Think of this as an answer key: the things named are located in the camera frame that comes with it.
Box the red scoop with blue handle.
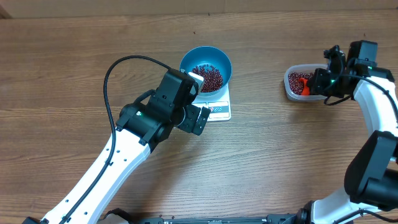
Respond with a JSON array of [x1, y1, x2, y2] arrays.
[[298, 78, 310, 96]]

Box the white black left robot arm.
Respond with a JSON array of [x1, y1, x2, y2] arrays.
[[25, 68, 210, 224]]

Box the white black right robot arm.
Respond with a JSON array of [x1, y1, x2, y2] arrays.
[[286, 40, 397, 223]]

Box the white digital kitchen scale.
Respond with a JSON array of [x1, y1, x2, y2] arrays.
[[193, 84, 231, 122]]

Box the blue plastic bowl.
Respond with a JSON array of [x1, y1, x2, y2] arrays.
[[180, 46, 233, 96]]

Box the clear plastic food container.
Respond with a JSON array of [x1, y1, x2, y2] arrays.
[[284, 63, 328, 101]]

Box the red adzuki beans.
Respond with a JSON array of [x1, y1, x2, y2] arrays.
[[288, 72, 314, 95]]

